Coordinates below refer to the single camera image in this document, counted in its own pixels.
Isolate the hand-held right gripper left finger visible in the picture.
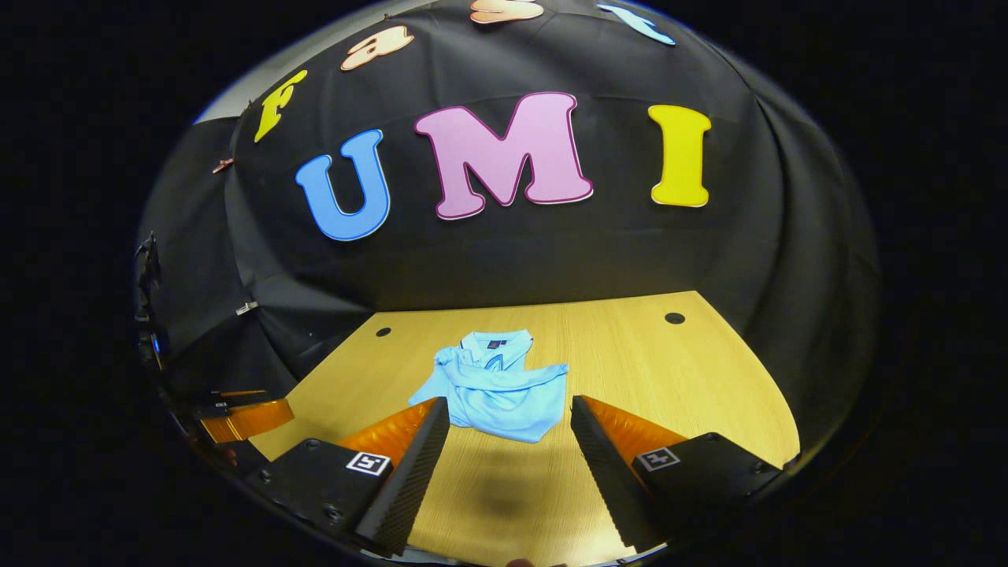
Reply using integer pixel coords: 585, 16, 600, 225
248, 395, 450, 556

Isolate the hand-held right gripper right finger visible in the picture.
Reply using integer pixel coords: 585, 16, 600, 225
570, 395, 782, 552

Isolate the black backdrop cloth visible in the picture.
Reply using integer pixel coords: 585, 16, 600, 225
134, 0, 881, 458

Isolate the light blue T-shirt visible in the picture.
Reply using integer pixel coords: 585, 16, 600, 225
408, 329, 569, 443

